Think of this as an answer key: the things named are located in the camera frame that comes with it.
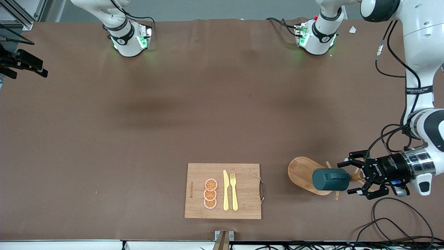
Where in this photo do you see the black base cable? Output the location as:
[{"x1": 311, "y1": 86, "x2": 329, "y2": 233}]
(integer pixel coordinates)
[
  {"x1": 116, "y1": 0, "x2": 155, "y2": 35},
  {"x1": 266, "y1": 17, "x2": 300, "y2": 38}
]

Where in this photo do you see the wooden mug rack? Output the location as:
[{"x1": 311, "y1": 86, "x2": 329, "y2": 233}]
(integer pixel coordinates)
[{"x1": 287, "y1": 156, "x2": 375, "y2": 201}]

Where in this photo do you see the bamboo cutting board metal handle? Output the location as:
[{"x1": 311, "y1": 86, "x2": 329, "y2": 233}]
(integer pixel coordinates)
[{"x1": 184, "y1": 163, "x2": 266, "y2": 220}]

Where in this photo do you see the dark green mug yellow inside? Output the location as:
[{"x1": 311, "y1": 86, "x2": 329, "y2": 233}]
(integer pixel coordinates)
[{"x1": 312, "y1": 168, "x2": 351, "y2": 192}]

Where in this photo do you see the black cable on table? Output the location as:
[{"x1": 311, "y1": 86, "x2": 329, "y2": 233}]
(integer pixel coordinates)
[
  {"x1": 372, "y1": 197, "x2": 435, "y2": 243},
  {"x1": 353, "y1": 218, "x2": 420, "y2": 248}
]

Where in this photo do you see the yellow plastic fork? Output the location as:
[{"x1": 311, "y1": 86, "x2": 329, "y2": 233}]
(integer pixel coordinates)
[{"x1": 230, "y1": 173, "x2": 239, "y2": 211}]

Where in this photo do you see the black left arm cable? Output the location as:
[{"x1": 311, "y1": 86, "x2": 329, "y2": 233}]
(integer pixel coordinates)
[{"x1": 366, "y1": 20, "x2": 429, "y2": 164}]

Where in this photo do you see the aluminium table edge rail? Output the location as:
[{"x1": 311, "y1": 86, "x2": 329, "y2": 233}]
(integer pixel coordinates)
[{"x1": 0, "y1": 239, "x2": 444, "y2": 250}]

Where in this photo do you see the black right base cable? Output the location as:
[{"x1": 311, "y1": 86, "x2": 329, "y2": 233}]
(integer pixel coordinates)
[{"x1": 116, "y1": 0, "x2": 155, "y2": 35}]

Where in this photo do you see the black left base cable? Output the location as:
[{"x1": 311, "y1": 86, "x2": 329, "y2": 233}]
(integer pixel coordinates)
[{"x1": 266, "y1": 17, "x2": 300, "y2": 38}]

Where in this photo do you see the aluminium frame post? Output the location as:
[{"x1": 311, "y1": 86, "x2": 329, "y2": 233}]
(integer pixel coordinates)
[{"x1": 0, "y1": 0, "x2": 45, "y2": 31}]

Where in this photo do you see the metal bracket with wooden post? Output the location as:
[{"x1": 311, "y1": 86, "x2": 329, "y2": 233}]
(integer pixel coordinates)
[{"x1": 214, "y1": 230, "x2": 234, "y2": 250}]

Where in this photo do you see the yellow plastic knife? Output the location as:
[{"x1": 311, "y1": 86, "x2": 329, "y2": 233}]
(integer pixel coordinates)
[{"x1": 223, "y1": 170, "x2": 230, "y2": 211}]

